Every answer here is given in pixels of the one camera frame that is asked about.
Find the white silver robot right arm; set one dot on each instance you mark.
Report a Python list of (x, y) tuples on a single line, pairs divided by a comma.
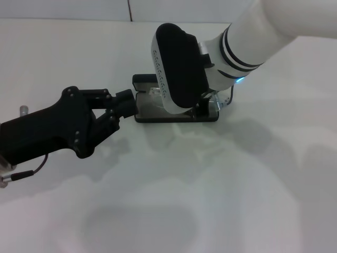
[(252, 47)]

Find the black glasses case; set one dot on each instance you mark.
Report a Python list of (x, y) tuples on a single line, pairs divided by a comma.
[(143, 81)]

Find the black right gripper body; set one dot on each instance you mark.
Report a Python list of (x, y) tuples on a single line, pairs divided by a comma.
[(204, 106)]

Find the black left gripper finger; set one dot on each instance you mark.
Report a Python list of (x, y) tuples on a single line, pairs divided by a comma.
[(129, 109), (123, 96)]

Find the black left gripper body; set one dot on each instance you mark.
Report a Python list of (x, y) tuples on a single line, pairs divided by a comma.
[(52, 129)]

